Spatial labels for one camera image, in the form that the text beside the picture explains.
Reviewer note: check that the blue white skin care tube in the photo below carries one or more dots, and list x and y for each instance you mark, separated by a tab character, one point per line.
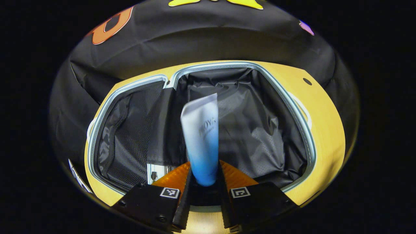
201	139

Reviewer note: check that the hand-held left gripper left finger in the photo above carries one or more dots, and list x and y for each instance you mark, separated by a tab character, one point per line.
185	201

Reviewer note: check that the light blue suitcase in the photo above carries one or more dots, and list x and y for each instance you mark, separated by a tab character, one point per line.
253	130

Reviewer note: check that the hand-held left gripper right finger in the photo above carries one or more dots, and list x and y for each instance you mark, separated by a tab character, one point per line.
224	204

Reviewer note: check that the white printed object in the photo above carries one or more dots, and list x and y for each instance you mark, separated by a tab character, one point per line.
78	177

